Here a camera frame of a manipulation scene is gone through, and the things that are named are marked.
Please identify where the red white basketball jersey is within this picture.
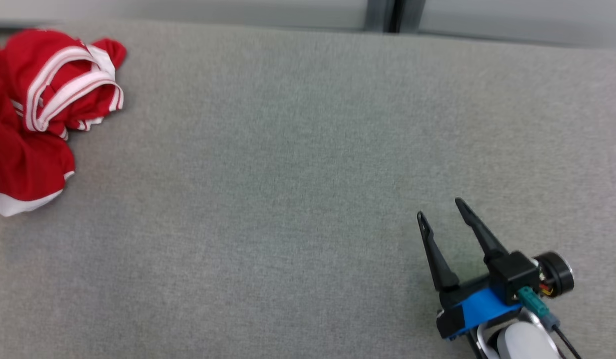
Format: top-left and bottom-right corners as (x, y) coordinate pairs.
(0, 28), (128, 218)

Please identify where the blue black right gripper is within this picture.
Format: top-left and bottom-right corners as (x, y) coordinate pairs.
(417, 197), (576, 342)

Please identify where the grey metal partition post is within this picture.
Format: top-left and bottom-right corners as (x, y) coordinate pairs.
(365, 0), (426, 34)

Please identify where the right camera cable green plug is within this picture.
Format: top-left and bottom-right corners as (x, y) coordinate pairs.
(517, 287), (584, 359)

